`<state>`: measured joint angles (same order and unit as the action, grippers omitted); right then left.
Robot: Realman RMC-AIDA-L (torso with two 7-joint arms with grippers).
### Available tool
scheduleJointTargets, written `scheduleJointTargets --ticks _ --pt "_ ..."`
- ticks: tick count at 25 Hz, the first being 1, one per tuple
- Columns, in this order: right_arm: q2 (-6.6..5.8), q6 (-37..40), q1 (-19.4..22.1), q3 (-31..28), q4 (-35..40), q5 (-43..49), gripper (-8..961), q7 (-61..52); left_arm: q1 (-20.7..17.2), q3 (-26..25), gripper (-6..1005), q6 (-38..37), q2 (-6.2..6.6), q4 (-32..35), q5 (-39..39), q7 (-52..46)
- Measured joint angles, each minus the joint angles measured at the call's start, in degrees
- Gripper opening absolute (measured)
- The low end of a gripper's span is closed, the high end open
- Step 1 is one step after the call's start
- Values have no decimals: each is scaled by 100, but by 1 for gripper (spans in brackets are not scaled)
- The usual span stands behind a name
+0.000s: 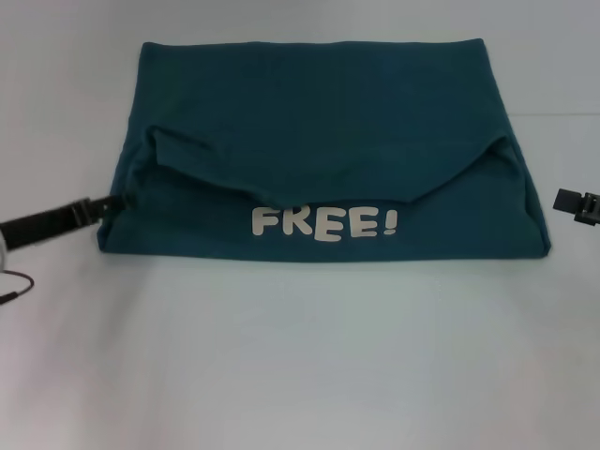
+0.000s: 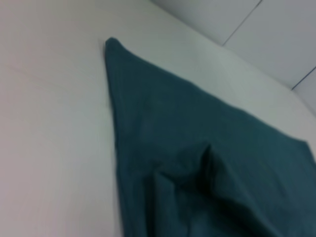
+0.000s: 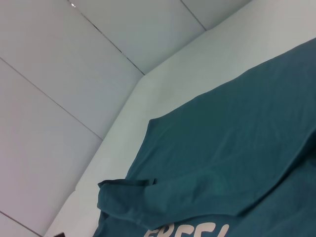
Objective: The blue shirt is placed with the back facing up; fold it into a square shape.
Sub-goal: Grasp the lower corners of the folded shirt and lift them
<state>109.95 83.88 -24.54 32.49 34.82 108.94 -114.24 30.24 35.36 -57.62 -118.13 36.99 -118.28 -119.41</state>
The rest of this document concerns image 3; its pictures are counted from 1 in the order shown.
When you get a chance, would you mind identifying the teal blue t-shirt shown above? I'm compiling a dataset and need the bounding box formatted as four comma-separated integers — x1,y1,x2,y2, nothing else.
92,37,316,237

